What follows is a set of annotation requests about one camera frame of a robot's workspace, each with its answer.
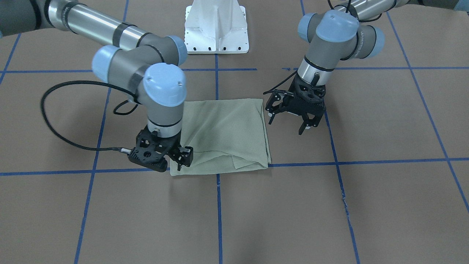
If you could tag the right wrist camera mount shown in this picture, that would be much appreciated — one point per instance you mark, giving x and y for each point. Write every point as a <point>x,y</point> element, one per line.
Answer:
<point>150,150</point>

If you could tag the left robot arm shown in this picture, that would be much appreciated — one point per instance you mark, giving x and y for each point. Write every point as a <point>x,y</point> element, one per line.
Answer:
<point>342,33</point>

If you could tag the olive green long-sleeve shirt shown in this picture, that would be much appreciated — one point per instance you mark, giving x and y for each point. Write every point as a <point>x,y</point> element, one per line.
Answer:
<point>226,135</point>

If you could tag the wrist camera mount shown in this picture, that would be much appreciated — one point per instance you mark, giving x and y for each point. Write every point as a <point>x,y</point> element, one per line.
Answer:
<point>310,92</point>
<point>150,150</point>

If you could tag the white camera pole with base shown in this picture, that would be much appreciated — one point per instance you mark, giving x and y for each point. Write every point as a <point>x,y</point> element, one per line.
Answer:
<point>216,27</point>

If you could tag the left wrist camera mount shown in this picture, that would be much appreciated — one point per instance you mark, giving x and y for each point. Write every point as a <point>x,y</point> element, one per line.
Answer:
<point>310,92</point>

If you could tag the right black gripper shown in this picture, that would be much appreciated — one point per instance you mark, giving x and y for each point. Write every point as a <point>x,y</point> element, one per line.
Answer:
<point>182,155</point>

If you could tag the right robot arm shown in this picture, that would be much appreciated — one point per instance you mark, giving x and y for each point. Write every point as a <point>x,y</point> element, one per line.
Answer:
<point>144,66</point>

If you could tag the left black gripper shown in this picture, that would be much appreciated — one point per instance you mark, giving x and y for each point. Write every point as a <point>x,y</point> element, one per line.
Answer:
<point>275,103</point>

